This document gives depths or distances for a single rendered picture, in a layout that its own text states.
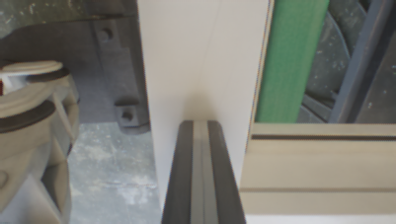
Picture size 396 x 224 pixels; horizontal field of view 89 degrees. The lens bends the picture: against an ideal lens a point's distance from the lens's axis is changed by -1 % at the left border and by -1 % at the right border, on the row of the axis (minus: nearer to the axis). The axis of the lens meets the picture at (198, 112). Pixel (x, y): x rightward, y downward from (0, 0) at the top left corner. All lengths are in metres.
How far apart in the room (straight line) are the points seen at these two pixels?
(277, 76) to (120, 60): 0.78
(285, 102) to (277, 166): 0.05
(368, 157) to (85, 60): 0.94
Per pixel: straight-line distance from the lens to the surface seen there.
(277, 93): 0.17
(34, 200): 0.42
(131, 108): 0.94
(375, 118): 0.65
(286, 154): 0.18
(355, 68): 0.60
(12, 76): 0.98
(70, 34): 0.98
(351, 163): 0.20
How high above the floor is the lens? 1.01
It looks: 62 degrees down
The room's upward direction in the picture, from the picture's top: 180 degrees clockwise
